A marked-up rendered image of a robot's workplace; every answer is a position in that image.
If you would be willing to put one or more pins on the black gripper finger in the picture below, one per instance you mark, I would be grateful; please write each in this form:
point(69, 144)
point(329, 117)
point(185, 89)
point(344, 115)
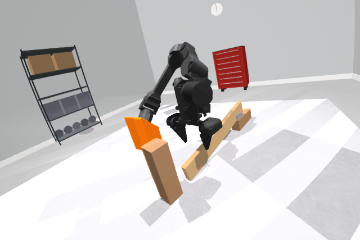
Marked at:
point(206, 140)
point(180, 131)

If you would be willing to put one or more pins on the long wooden rail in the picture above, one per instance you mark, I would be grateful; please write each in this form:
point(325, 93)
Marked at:
point(193, 165)

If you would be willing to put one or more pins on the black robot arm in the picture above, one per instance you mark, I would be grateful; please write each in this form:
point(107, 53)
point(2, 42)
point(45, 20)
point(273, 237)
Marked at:
point(196, 90)

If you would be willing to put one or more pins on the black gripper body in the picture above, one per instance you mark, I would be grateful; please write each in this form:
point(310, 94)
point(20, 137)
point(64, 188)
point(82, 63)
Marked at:
point(189, 115)

